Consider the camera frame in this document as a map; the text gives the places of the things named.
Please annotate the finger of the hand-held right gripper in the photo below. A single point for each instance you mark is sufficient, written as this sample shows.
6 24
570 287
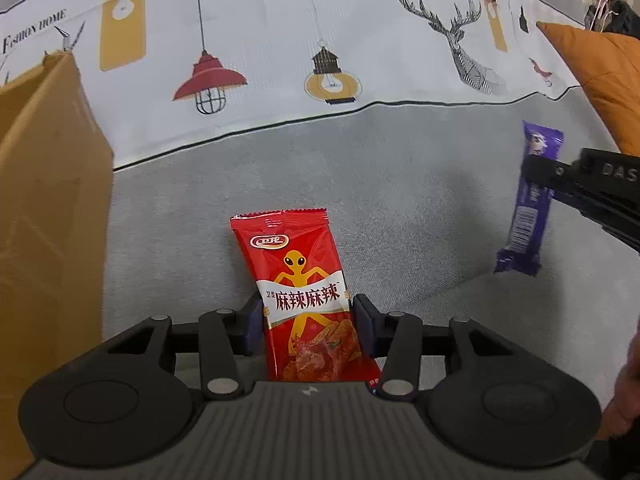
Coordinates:
590 180

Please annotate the dark clothes on hangers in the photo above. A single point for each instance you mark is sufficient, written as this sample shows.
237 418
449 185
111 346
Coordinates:
617 12

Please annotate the person's right hand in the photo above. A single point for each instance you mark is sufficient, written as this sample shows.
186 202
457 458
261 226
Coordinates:
627 395

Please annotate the purple chocolate bar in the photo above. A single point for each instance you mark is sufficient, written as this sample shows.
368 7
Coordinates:
527 220

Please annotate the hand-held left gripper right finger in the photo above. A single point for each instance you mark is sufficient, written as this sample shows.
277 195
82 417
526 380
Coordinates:
365 327

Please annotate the grey printed bed sheet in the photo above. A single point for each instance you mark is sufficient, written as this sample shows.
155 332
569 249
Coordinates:
350 170

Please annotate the red snack packet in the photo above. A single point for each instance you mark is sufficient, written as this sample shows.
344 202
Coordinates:
305 280

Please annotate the brown cardboard box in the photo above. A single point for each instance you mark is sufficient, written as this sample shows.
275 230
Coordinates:
45 210

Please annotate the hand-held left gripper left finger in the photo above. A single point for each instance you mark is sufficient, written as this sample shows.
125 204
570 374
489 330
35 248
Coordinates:
250 327

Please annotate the orange pillow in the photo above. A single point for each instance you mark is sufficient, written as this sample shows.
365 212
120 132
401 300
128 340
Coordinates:
605 75

